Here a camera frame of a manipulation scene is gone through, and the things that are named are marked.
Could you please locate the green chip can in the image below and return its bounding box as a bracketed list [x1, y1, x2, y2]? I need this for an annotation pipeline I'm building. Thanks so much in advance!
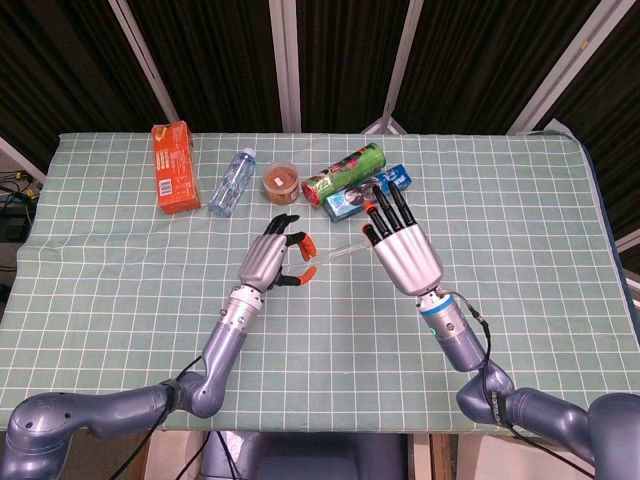
[300, 142, 389, 207]

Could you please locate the wooden table leg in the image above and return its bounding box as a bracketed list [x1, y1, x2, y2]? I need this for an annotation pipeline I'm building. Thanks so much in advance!
[429, 433, 454, 480]
[130, 434, 154, 480]

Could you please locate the green checked tablecloth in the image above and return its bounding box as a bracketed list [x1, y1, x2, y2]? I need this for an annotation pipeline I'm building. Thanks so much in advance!
[0, 130, 632, 434]

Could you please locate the white screen frame post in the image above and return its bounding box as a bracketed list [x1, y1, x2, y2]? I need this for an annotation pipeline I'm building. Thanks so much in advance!
[362, 0, 426, 135]
[108, 0, 180, 124]
[268, 0, 303, 132]
[507, 0, 624, 134]

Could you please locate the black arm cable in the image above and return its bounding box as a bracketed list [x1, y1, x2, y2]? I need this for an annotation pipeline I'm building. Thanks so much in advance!
[447, 292, 596, 474]
[118, 354, 206, 480]

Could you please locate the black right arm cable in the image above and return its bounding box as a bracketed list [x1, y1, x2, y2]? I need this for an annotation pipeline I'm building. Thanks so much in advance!
[447, 292, 596, 474]

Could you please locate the black pleated screen panel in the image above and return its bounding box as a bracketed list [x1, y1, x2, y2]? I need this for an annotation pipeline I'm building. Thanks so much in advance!
[127, 0, 284, 132]
[394, 0, 601, 134]
[542, 0, 640, 241]
[0, 0, 166, 171]
[294, 0, 409, 132]

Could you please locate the orange carton box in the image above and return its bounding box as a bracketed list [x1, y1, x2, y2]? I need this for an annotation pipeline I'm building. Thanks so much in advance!
[151, 121, 202, 215]

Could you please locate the clear plastic water bottle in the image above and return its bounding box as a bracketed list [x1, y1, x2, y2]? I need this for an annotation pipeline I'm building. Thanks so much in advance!
[207, 147, 258, 217]

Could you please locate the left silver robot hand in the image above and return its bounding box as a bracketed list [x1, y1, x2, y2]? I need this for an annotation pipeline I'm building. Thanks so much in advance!
[236, 213, 318, 292]

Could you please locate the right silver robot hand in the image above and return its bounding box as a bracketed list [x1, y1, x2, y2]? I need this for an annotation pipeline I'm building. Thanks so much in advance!
[360, 184, 445, 297]

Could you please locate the clear glass test tube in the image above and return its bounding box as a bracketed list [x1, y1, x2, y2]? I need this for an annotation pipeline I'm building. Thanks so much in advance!
[312, 239, 374, 266]

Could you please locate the yellow-tipped cable bundle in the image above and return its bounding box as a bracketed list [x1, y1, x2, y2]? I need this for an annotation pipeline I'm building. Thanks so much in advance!
[0, 169, 42, 202]

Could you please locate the blue cookie pack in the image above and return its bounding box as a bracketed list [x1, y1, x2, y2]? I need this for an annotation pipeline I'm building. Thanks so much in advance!
[324, 164, 413, 223]

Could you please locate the round jar with brown contents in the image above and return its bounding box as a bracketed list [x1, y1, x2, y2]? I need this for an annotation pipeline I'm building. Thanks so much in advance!
[262, 160, 302, 205]

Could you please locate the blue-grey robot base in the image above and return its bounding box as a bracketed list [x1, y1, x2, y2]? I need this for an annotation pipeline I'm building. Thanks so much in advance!
[199, 430, 409, 480]

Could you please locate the black equipment box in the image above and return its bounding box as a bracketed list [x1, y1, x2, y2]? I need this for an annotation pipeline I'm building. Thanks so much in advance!
[0, 204, 34, 242]

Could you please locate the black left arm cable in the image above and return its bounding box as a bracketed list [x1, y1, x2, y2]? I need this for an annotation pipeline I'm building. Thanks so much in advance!
[118, 354, 206, 480]

